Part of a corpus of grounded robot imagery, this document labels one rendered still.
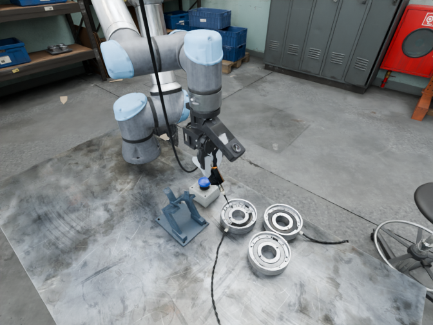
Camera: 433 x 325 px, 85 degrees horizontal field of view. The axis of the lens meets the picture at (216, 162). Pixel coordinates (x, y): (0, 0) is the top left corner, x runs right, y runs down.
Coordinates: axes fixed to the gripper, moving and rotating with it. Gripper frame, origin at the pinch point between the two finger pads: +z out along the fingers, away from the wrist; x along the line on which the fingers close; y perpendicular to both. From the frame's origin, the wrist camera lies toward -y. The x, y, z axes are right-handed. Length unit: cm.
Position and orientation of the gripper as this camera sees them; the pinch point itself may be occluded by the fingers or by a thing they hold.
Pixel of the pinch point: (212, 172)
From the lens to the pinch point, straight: 67.4
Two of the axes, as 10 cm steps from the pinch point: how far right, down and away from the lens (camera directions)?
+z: 0.0, 7.6, 6.5
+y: -7.4, -4.4, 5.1
